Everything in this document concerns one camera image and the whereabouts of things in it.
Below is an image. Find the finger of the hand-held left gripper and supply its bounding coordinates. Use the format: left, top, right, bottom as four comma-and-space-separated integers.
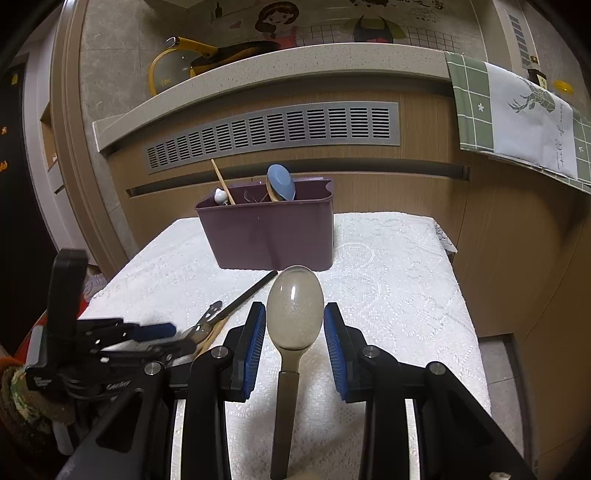
76, 318, 177, 344
99, 339, 195, 370

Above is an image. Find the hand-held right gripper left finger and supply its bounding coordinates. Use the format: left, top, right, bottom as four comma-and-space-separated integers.
55, 302, 271, 480

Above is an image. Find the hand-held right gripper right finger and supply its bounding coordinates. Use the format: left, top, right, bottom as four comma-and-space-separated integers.
322, 302, 539, 480

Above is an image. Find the wooden chopstick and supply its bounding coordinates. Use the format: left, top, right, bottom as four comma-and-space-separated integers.
211, 159, 236, 206
191, 316, 232, 361

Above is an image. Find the grey translucent spoon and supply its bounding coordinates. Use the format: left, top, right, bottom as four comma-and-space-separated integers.
266, 265, 325, 480

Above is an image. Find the dark brown spoon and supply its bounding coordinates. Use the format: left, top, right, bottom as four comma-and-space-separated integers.
215, 270, 279, 324

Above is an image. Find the purple plastic utensil box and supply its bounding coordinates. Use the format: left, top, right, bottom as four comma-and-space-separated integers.
195, 178, 335, 271

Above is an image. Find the blue plastic spoon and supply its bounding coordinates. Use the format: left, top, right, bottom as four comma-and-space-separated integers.
266, 164, 297, 202

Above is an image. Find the white lace tablecloth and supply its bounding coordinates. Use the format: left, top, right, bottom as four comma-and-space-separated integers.
76, 211, 491, 480

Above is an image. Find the black fridge with magnets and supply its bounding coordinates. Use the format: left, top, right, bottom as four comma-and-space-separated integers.
0, 60, 51, 324

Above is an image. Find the grey vent grille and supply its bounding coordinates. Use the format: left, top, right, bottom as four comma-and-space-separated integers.
145, 102, 400, 175

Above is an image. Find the glass lid with yellow rim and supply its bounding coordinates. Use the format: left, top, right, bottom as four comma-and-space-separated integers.
148, 46, 204, 95

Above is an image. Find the beige speckled counter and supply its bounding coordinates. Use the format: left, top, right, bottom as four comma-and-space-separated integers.
92, 42, 591, 155

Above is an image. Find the green checked deer towel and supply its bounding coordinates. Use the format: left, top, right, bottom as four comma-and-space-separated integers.
444, 51, 591, 193

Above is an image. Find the black pan with yellow handle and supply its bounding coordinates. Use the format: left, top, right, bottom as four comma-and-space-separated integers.
164, 37, 280, 78

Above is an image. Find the cartoon wall sticker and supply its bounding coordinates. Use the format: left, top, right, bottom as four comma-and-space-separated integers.
252, 0, 462, 51

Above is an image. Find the white slotted wall panel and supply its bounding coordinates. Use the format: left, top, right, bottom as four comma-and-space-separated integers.
507, 11, 539, 70

